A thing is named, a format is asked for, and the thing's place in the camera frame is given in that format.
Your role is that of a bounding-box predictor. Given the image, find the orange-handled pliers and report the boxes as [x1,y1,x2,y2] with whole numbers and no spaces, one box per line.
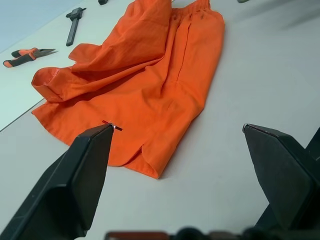
[2,47,57,68]

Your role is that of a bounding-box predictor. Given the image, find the orange shorts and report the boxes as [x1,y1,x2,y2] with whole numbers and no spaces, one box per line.
[30,0,226,180]

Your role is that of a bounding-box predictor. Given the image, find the black digital caliper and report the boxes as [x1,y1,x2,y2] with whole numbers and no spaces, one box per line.
[65,7,87,47]

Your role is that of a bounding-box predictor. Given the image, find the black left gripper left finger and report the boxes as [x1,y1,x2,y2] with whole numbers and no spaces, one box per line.
[0,123,113,240]

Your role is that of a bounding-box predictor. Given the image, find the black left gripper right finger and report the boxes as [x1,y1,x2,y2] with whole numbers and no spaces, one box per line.
[241,122,320,240]

